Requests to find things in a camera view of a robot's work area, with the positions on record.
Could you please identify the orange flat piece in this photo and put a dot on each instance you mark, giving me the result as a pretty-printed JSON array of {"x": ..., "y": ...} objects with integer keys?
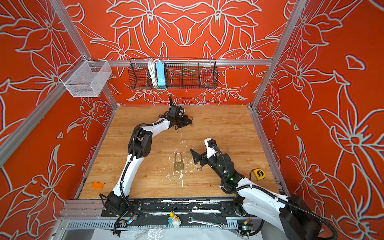
[{"x": 97, "y": 185}]

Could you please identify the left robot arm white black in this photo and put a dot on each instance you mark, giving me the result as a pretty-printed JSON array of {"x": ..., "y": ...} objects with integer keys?
[{"x": 139, "y": 148}]

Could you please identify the clear plastic bin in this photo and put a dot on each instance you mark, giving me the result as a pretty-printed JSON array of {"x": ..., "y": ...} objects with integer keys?
[{"x": 86, "y": 81}]

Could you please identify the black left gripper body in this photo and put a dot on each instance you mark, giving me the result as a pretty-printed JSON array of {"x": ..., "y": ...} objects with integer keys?
[{"x": 180, "y": 121}]

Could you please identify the silver wrench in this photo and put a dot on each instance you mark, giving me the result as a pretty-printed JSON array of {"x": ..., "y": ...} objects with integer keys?
[{"x": 192, "y": 220}]

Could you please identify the black wire basket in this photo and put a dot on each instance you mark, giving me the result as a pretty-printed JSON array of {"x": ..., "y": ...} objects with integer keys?
[{"x": 181, "y": 74}]

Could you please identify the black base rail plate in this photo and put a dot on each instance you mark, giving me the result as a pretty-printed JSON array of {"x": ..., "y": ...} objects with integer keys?
[{"x": 222, "y": 206}]

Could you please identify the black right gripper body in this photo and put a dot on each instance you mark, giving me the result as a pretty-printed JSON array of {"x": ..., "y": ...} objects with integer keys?
[{"x": 214, "y": 163}]

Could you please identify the brass padlock with steel shackle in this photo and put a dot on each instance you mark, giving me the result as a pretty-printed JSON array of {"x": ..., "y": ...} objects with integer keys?
[{"x": 178, "y": 162}]

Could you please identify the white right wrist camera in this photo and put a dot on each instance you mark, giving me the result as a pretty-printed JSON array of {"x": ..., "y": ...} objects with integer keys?
[{"x": 210, "y": 146}]

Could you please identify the yellow tape measure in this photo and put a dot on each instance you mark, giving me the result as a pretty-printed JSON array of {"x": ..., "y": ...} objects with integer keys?
[{"x": 259, "y": 174}]

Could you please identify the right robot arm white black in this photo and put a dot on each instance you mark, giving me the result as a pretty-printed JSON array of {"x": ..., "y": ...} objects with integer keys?
[{"x": 291, "y": 214}]

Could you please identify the small toy figure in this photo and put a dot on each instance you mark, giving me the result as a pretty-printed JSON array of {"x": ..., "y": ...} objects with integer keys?
[{"x": 174, "y": 221}]

